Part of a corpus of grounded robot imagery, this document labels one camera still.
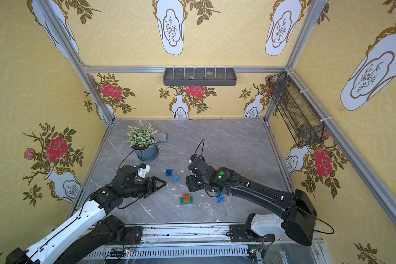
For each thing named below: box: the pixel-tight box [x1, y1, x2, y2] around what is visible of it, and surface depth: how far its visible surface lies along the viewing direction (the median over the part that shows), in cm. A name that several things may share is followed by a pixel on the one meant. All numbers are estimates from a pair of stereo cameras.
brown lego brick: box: [183, 194, 190, 202], surface depth 81 cm
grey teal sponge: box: [157, 133, 169, 142], surface depth 112 cm
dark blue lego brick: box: [165, 168, 174, 177], surface depth 94 cm
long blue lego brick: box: [216, 192, 224, 203], surface depth 85 cm
